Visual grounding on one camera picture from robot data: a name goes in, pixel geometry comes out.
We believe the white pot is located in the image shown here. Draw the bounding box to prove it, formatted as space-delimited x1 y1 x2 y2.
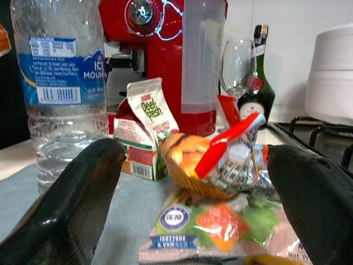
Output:
303 23 353 127

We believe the orange object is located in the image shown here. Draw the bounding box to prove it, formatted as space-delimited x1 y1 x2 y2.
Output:
0 23 12 57

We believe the clear bun snack bag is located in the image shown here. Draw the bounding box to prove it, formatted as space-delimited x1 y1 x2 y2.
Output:
159 131 269 202

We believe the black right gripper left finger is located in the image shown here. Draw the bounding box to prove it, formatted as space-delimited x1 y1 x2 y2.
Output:
0 137 127 265

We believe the apple juice carton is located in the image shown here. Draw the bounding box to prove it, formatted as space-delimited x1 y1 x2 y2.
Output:
113 77 180 182

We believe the frozen food plastic pack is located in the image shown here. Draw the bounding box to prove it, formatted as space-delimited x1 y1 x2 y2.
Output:
137 176 314 265

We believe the red coffee machine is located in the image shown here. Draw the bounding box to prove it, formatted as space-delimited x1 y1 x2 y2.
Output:
98 0 229 138

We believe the clear wine glass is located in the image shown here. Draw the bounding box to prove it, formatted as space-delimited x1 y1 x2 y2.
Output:
218 39 258 134

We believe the grey blue cloth mat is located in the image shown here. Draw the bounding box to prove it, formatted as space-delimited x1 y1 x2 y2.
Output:
0 162 178 265

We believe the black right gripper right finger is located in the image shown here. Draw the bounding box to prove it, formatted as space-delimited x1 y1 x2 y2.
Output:
266 144 353 265

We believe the dark green glass bottle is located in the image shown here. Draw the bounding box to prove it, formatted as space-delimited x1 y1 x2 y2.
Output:
236 24 276 130

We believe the red packet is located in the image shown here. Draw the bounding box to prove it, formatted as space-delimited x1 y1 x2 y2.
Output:
216 94 241 128

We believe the yellow object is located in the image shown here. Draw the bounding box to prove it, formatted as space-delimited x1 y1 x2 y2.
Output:
243 254 291 265

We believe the black stove grate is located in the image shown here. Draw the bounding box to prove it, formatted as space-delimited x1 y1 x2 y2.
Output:
271 115 353 178

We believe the clear plastic water bottle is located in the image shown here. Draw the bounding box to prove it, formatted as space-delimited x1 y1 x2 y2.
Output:
10 0 110 194

